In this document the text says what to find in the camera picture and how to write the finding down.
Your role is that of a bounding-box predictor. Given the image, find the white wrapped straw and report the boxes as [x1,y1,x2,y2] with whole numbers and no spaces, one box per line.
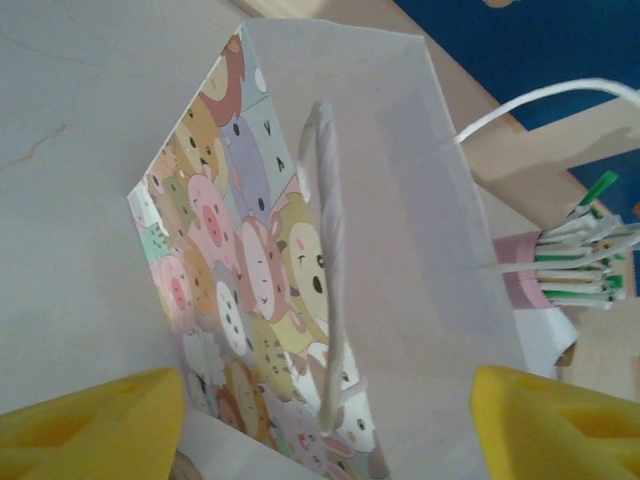
[542,279,626,311]
[537,249,626,281]
[537,219,624,251]

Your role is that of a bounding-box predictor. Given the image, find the white cartoon print paper bag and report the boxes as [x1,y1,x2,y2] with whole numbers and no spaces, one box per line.
[127,19,640,480]

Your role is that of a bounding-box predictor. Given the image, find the white paper napkin stack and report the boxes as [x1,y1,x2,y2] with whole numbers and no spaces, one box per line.
[514,305,581,369]

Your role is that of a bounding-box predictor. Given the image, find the green striped paper straw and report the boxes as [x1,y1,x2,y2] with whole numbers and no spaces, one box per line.
[564,170,619,221]

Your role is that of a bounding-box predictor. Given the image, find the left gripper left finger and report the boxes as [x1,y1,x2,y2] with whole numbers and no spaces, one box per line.
[0,367,189,480]

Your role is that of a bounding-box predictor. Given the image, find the pink straw holder cup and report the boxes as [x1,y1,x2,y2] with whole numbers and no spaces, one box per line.
[492,232,556,311]

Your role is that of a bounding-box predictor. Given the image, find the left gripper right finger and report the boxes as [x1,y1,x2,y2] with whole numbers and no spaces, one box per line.
[472,364,640,480]

